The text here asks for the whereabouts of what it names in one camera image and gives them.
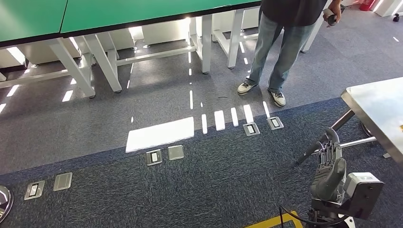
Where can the black handheld controller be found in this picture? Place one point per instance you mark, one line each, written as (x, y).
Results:
(330, 17)

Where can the stainless steel workbench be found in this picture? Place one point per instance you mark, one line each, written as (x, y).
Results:
(377, 104)

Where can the white furniture piece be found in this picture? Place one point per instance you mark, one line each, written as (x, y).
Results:
(388, 6)

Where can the chrome stanchion post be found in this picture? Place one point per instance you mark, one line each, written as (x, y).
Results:
(4, 204)

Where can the person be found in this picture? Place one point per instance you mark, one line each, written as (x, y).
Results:
(283, 47)

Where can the white workbench green top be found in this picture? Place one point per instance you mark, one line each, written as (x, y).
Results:
(141, 12)
(28, 19)

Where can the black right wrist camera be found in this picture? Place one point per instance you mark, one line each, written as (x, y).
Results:
(362, 192)

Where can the white table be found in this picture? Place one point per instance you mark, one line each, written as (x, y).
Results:
(311, 34)

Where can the red object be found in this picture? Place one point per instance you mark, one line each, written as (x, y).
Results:
(366, 4)

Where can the metal floor outlet cover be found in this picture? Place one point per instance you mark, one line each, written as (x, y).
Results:
(154, 157)
(175, 152)
(251, 129)
(34, 190)
(62, 182)
(275, 123)

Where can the yellow floor tape square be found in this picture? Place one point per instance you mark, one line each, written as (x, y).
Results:
(274, 220)

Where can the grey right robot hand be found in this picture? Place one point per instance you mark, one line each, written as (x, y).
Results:
(330, 176)

